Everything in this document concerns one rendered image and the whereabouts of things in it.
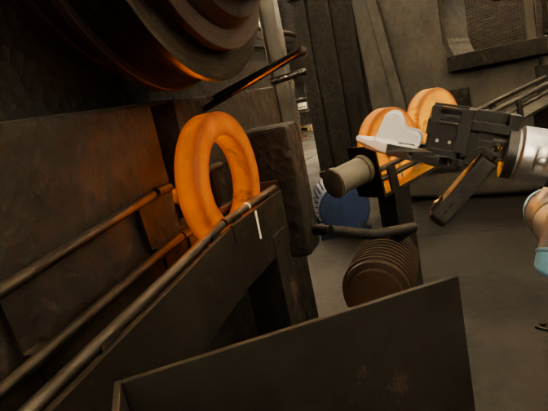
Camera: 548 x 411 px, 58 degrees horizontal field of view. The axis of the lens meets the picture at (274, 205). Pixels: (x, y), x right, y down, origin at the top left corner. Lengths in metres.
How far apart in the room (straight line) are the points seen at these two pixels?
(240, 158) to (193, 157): 0.14
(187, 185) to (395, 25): 2.84
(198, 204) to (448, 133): 0.34
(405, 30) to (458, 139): 2.65
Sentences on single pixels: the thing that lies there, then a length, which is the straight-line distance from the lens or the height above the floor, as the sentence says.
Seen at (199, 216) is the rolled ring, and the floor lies 0.72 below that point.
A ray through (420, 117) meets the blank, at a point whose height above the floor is 0.75.
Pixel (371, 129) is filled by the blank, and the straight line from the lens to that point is 1.01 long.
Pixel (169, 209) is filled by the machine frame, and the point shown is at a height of 0.73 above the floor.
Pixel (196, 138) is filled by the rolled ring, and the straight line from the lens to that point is 0.62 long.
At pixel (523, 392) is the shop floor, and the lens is 1.50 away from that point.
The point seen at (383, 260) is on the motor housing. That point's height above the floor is 0.53.
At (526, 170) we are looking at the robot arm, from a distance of 0.72.
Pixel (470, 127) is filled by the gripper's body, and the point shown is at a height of 0.76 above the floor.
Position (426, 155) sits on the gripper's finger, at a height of 0.73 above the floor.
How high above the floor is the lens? 0.84
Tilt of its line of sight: 12 degrees down
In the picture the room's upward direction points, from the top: 12 degrees counter-clockwise
